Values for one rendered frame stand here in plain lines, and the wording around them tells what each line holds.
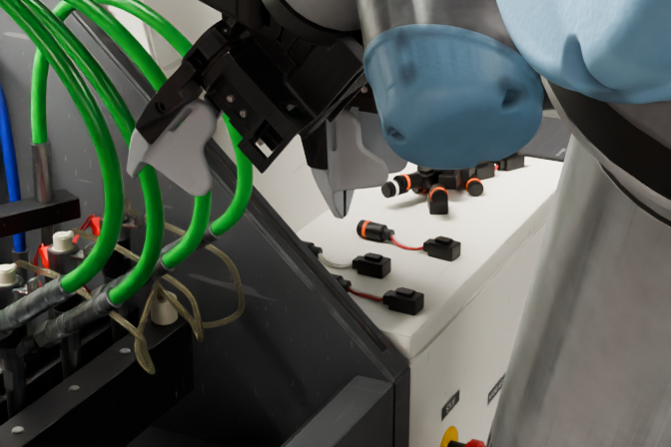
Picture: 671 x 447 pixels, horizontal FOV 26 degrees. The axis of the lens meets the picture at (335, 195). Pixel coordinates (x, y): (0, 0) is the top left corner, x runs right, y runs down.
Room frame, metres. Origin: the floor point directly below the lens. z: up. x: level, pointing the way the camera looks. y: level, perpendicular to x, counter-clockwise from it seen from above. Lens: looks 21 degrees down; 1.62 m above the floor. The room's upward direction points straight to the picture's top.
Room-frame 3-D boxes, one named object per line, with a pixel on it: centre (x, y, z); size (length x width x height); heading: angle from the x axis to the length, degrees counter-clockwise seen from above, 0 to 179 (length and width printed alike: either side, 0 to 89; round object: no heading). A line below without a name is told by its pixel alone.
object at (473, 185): (1.64, -0.14, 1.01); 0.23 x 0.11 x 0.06; 154
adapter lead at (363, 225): (1.46, -0.08, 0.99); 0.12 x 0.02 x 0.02; 57
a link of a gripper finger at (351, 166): (1.00, -0.01, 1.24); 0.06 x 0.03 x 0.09; 64
